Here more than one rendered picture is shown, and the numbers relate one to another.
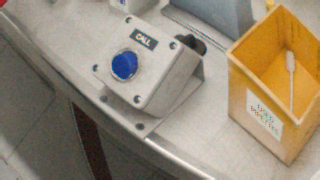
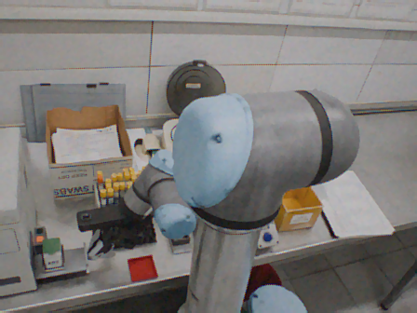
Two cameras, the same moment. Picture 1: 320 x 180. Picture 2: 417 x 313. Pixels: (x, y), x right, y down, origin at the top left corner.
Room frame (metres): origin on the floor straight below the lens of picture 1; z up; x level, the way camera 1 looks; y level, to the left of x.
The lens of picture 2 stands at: (0.59, 0.77, 1.75)
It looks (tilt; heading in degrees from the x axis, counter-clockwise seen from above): 38 degrees down; 287
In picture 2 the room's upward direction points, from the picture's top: 11 degrees clockwise
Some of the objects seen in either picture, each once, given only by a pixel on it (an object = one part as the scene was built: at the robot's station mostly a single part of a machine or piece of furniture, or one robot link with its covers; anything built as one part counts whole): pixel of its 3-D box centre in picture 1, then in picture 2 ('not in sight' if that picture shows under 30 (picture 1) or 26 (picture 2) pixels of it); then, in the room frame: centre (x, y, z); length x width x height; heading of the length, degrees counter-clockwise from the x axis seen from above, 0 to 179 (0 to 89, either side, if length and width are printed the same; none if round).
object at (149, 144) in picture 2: not in sight; (145, 154); (1.08, -0.11, 0.92); 0.24 x 0.12 x 0.10; 134
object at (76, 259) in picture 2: not in sight; (44, 263); (1.06, 0.39, 0.92); 0.21 x 0.07 x 0.05; 44
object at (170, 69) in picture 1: (157, 50); (259, 230); (0.63, 0.00, 0.92); 0.13 x 0.07 x 0.08; 134
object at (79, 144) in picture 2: not in sight; (87, 149); (1.23, 0.01, 0.95); 0.29 x 0.25 x 0.15; 134
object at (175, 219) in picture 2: not in sight; (179, 208); (0.78, 0.26, 1.17); 0.11 x 0.11 x 0.08; 45
